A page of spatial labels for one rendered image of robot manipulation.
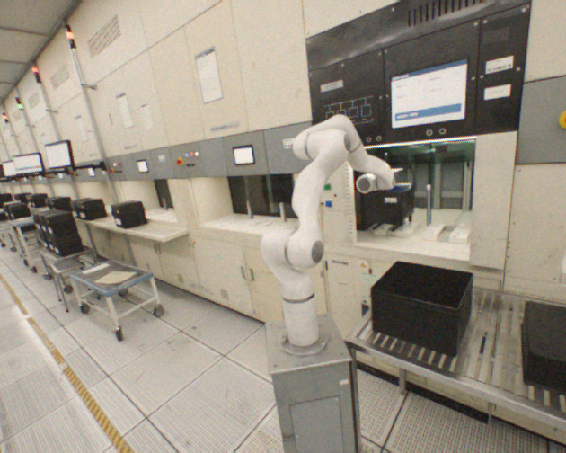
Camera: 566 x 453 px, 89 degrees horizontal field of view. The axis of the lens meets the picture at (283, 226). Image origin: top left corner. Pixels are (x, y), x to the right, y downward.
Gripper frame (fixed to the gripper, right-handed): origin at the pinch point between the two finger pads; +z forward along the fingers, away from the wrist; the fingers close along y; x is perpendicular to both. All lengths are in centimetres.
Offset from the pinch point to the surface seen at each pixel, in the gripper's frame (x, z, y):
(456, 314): -32, -71, 45
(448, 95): 33.0, -18.8, 31.5
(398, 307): -35, -71, 28
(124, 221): -35, -43, -262
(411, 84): 40.0, -18.8, 17.2
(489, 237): -23, -24, 48
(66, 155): 38, -62, -312
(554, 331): -37, -59, 68
